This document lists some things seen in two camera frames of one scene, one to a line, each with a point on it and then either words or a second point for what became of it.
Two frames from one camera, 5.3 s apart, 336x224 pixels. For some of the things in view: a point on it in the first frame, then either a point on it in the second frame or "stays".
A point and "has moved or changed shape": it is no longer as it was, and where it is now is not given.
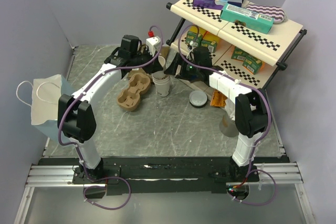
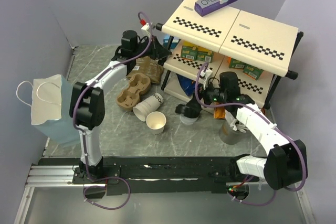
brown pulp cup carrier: (128, 99) stays
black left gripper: (154, 64) → (158, 51)
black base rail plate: (174, 174) stays
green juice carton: (211, 45) → (206, 56)
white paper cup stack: (161, 82) → (140, 110)
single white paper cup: (161, 60) has moved or changed shape
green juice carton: (252, 64) → (251, 71)
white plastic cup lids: (198, 99) has moved or changed shape
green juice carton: (239, 54) → (234, 63)
